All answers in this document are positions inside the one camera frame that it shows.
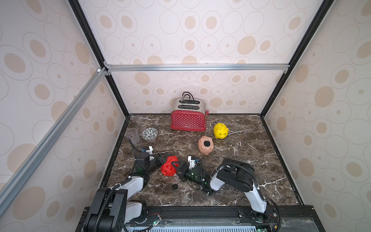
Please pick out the yellow piggy bank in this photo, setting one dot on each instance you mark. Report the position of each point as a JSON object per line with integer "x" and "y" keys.
{"x": 221, "y": 131}

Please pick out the clear plastic cup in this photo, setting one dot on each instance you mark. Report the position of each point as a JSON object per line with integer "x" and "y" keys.
{"x": 133, "y": 135}

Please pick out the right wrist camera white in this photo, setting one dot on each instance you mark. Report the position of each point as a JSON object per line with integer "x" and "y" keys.
{"x": 193, "y": 162}

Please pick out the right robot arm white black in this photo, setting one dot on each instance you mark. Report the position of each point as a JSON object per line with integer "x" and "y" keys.
{"x": 238, "y": 175}

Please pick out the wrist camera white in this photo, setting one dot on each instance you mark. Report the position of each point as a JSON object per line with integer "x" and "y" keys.
{"x": 149, "y": 150}
{"x": 193, "y": 162}

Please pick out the pink piggy bank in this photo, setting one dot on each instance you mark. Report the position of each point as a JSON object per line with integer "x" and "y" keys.
{"x": 202, "y": 148}

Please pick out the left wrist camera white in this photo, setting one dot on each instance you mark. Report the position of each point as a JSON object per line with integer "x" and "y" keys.
{"x": 149, "y": 150}

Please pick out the red piggy bank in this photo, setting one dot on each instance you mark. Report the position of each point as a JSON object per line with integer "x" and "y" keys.
{"x": 167, "y": 169}

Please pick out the aluminium rail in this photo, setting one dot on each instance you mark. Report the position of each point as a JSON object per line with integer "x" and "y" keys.
{"x": 29, "y": 166}
{"x": 197, "y": 67}

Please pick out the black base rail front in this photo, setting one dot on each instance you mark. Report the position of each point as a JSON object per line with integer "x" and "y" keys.
{"x": 223, "y": 219}

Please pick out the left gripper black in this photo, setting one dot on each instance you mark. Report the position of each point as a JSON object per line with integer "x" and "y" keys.
{"x": 161, "y": 160}

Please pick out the patterned ceramic bowl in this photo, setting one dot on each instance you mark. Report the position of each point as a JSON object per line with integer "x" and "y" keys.
{"x": 150, "y": 134}

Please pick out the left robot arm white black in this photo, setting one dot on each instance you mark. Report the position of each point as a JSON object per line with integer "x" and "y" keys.
{"x": 110, "y": 210}

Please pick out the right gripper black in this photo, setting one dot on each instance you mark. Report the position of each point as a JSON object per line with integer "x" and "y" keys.
{"x": 182, "y": 171}

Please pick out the aluminium rail back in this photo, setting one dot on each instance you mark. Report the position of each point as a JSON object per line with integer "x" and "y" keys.
{"x": 197, "y": 67}

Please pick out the aluminium rail left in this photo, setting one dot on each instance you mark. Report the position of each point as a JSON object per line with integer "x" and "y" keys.
{"x": 29, "y": 166}

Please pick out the red polka dot toaster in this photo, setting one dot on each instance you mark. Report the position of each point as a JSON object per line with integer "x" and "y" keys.
{"x": 189, "y": 115}

